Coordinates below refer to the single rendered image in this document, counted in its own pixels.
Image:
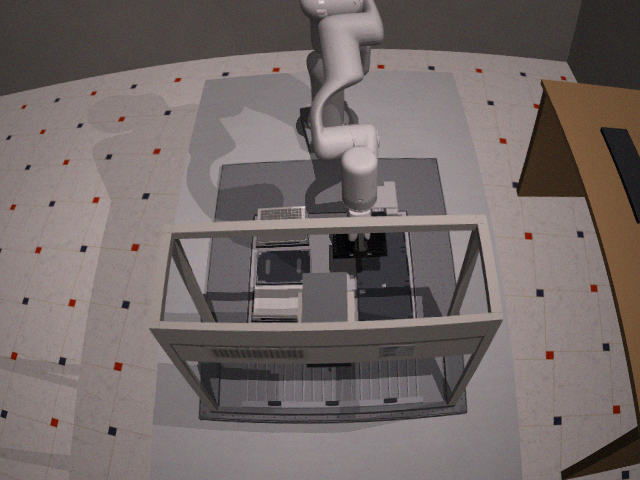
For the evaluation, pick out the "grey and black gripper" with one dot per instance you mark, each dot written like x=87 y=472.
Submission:
x=362 y=237

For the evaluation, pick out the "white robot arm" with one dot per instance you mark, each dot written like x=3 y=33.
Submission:
x=343 y=49

